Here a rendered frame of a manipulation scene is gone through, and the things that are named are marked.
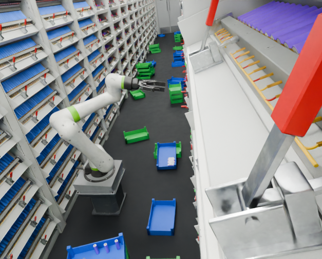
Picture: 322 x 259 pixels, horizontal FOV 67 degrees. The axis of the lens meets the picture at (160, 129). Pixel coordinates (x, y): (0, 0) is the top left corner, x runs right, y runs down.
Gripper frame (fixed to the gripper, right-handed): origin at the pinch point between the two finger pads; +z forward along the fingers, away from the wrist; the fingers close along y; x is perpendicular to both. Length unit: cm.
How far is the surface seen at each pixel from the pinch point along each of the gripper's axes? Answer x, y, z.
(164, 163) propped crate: -99, -41, 8
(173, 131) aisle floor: -100, -110, 17
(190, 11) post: 57, 110, 8
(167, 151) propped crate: -94, -55, 11
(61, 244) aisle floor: -118, 50, -65
